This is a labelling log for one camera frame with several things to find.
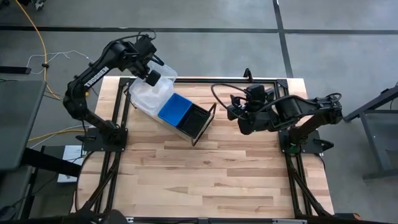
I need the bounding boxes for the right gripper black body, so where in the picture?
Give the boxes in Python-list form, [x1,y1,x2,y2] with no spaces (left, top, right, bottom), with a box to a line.
[238,99,280,136]

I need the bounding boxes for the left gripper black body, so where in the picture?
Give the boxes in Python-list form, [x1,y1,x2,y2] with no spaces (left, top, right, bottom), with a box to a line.
[132,33,165,79]

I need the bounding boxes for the clear plastic basket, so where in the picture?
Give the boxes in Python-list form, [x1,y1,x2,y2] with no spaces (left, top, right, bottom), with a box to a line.
[130,79,174,116]
[136,60,178,103]
[129,77,175,118]

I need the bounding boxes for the black plastic basket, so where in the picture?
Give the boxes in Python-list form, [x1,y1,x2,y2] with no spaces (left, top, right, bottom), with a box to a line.
[176,103,213,140]

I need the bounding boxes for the blue plastic basket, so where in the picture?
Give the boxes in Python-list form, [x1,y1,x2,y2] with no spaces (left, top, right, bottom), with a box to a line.
[157,92,193,128]

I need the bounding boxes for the dark metal side table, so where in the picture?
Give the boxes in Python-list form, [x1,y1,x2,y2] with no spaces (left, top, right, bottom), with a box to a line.
[343,85,398,181]

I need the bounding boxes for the black power strip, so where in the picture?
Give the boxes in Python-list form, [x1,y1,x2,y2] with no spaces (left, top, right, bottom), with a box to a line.
[0,65,32,75]

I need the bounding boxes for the grey table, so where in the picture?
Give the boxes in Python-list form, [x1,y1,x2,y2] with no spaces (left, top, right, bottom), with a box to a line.
[0,80,47,172]

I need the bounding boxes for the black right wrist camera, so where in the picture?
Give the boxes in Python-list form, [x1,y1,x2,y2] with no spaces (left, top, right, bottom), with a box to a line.
[247,83,267,102]

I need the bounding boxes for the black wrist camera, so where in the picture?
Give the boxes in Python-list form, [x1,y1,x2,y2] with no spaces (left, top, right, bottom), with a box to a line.
[247,83,267,102]
[145,70,162,87]

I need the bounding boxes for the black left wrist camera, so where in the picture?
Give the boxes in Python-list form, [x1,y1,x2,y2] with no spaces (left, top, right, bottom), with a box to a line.
[145,70,162,87]

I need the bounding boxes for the black wire frame shelf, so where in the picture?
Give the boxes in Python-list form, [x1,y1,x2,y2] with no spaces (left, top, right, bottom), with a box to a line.
[123,77,218,147]

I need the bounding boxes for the black aluminium table frame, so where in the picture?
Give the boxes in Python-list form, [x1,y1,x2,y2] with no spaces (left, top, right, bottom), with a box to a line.
[73,76,336,224]

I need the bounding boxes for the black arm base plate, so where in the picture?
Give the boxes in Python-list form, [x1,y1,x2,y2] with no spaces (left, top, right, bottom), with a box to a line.
[279,129,325,155]
[83,127,128,152]

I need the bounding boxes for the white cable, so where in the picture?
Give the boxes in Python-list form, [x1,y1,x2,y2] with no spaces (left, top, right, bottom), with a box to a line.
[26,50,94,75]

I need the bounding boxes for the yellow cable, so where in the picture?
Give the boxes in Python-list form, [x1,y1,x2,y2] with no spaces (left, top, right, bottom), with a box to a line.
[14,0,63,100]
[27,129,85,142]

